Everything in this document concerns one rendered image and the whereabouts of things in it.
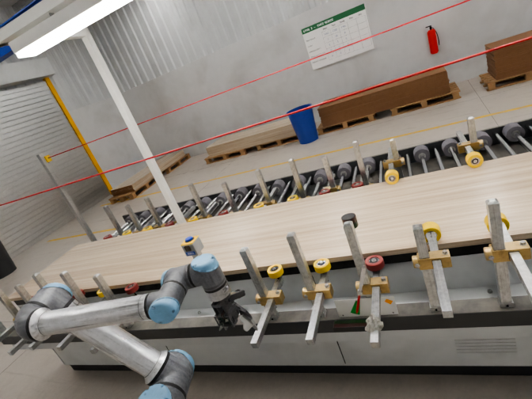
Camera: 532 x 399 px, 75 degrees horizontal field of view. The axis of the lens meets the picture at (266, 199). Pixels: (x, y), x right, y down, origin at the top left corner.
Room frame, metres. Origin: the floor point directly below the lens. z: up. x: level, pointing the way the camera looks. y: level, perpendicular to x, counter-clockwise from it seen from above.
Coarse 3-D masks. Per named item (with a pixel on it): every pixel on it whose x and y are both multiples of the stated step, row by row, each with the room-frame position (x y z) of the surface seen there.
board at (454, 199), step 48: (336, 192) 2.14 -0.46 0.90; (384, 192) 1.88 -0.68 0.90; (432, 192) 1.67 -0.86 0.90; (480, 192) 1.49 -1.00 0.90; (528, 192) 1.34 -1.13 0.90; (144, 240) 2.69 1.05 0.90; (240, 240) 2.01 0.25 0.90; (336, 240) 1.58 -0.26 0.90; (384, 240) 1.42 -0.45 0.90; (480, 240) 1.17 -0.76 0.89; (96, 288) 2.17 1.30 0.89
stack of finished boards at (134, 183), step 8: (176, 152) 10.46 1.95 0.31; (160, 160) 10.18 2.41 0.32; (168, 160) 9.72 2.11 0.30; (176, 160) 9.99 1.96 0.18; (160, 168) 9.34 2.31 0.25; (136, 176) 9.19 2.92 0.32; (144, 176) 8.76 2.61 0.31; (152, 176) 8.98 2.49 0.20; (120, 184) 8.86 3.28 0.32; (128, 184) 8.45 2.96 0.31; (136, 184) 8.43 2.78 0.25; (112, 192) 8.63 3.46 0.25; (120, 192) 8.52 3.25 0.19
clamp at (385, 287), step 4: (384, 276) 1.21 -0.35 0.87; (372, 280) 1.22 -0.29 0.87; (376, 280) 1.21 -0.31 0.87; (380, 280) 1.20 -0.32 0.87; (388, 280) 1.20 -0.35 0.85; (356, 284) 1.23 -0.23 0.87; (364, 284) 1.21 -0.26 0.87; (368, 284) 1.20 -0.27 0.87; (372, 284) 1.19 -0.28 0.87; (376, 284) 1.19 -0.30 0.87; (380, 284) 1.18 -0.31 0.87; (384, 284) 1.17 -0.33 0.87; (388, 284) 1.18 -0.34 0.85; (356, 288) 1.23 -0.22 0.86; (364, 288) 1.21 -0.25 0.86; (368, 288) 1.20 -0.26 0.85; (380, 288) 1.18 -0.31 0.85; (384, 288) 1.17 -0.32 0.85; (388, 288) 1.17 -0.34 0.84; (364, 292) 1.21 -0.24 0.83; (368, 292) 1.20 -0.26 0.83; (384, 292) 1.18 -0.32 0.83; (388, 292) 1.17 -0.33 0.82
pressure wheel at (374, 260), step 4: (368, 256) 1.33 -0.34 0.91; (372, 256) 1.32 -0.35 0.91; (376, 256) 1.31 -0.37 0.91; (380, 256) 1.30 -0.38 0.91; (368, 260) 1.31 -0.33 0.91; (372, 260) 1.30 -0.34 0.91; (376, 260) 1.29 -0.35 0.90; (380, 260) 1.27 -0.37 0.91; (368, 264) 1.28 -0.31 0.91; (372, 264) 1.27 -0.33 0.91; (376, 264) 1.26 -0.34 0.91; (380, 264) 1.26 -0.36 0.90; (384, 264) 1.28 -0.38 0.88; (368, 268) 1.28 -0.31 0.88; (372, 268) 1.27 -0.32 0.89; (376, 268) 1.26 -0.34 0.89; (380, 268) 1.26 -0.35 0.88
